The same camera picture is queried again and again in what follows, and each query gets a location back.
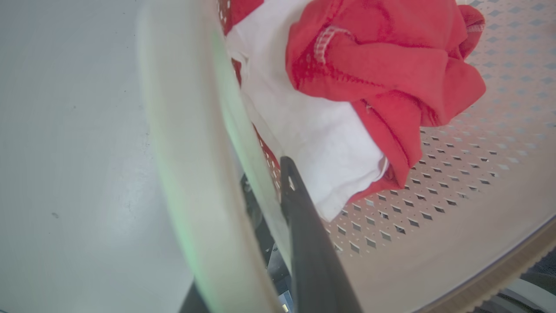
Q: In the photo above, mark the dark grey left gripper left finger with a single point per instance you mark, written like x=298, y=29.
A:
x=192, y=302

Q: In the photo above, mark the white perforated plastic laundry basket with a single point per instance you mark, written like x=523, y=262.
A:
x=478, y=195

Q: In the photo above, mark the red garment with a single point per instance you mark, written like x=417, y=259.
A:
x=391, y=65

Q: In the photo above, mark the white garment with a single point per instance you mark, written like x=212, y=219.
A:
x=312, y=143

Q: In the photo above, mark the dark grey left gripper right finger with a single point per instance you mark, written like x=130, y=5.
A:
x=312, y=252

